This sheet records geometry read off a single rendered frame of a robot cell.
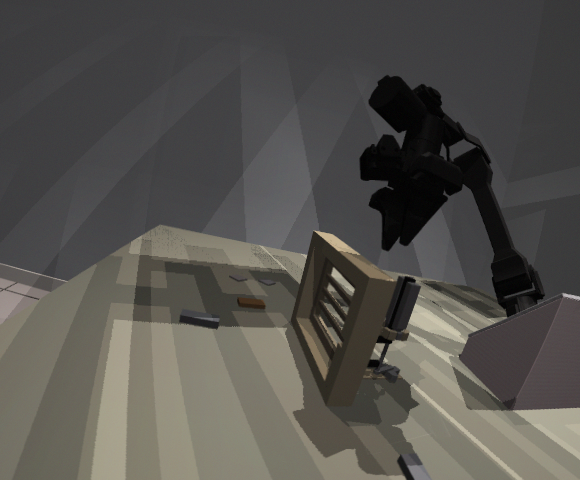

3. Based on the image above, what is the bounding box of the brown rectangular block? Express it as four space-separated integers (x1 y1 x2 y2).
237 297 265 309

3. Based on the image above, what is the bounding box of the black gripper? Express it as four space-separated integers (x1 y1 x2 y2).
369 138 464 252

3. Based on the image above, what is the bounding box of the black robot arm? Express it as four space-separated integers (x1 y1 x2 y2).
359 75 545 318

